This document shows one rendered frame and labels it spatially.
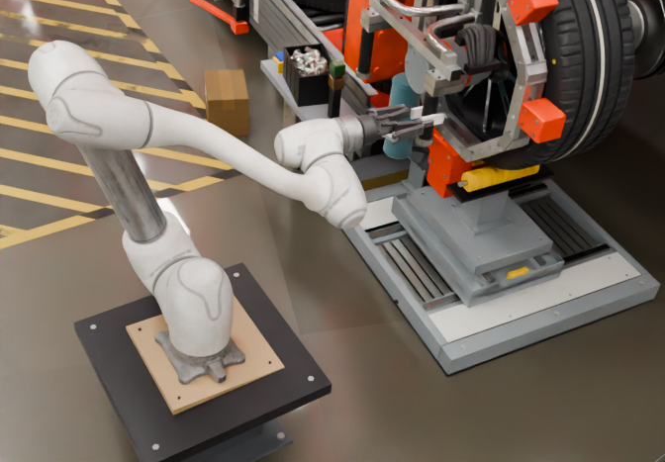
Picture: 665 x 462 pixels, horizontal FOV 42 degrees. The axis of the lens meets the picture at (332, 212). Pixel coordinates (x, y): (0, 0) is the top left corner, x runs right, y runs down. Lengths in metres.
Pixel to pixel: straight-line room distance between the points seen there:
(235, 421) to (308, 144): 0.69
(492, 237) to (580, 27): 0.85
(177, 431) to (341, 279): 0.98
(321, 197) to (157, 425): 0.68
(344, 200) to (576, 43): 0.71
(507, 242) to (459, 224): 0.16
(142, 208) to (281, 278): 0.92
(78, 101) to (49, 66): 0.15
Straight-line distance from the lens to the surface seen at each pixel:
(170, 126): 1.77
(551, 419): 2.65
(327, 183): 1.90
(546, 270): 2.85
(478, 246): 2.75
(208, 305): 2.06
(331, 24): 3.80
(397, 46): 2.85
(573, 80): 2.22
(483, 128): 2.57
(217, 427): 2.13
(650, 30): 2.70
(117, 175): 1.98
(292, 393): 2.19
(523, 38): 2.20
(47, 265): 2.99
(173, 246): 2.16
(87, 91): 1.72
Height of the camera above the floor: 2.04
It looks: 41 degrees down
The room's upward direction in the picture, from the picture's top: 5 degrees clockwise
